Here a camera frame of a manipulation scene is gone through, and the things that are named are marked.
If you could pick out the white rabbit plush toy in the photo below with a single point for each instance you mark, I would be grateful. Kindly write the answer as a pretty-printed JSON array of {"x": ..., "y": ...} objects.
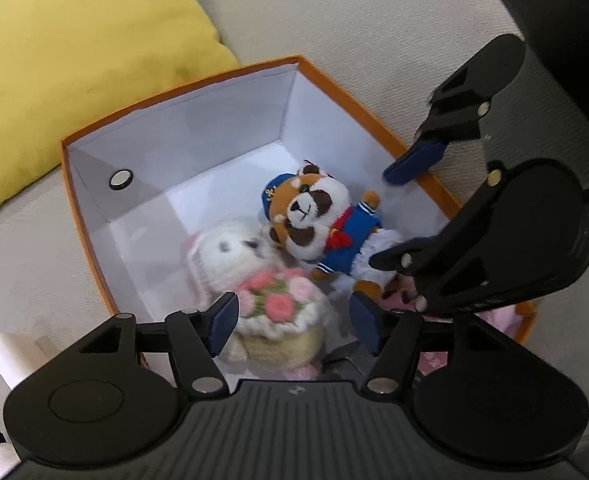
[{"x": 224, "y": 250}]

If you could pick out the orange storage box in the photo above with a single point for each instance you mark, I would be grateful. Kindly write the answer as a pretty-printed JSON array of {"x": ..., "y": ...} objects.
[{"x": 174, "y": 125}]

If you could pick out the yellow pillow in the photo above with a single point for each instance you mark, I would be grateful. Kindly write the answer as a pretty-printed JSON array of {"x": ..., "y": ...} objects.
[{"x": 74, "y": 75}]

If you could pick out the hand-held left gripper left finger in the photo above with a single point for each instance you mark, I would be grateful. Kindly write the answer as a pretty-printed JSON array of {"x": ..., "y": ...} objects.
[{"x": 224, "y": 322}]

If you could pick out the beige fabric sofa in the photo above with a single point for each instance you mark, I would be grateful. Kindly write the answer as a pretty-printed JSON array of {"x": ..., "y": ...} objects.
[{"x": 349, "y": 25}]

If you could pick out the pink patterned cloth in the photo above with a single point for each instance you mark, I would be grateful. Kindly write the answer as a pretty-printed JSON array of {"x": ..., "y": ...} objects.
[{"x": 432, "y": 360}]

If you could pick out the red panda sailor plush toy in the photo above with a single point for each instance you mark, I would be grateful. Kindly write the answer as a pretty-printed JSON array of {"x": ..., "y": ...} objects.
[{"x": 314, "y": 210}]

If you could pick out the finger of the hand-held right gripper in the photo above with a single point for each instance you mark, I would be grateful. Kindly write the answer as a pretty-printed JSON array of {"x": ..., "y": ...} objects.
[
  {"x": 399, "y": 260},
  {"x": 417, "y": 160}
]

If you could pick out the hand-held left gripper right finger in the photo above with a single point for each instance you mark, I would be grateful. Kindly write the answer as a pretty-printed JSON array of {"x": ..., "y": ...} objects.
[{"x": 364, "y": 325}]

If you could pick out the white rolled paper tube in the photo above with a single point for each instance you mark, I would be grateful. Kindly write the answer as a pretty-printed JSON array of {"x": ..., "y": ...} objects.
[{"x": 14, "y": 360}]

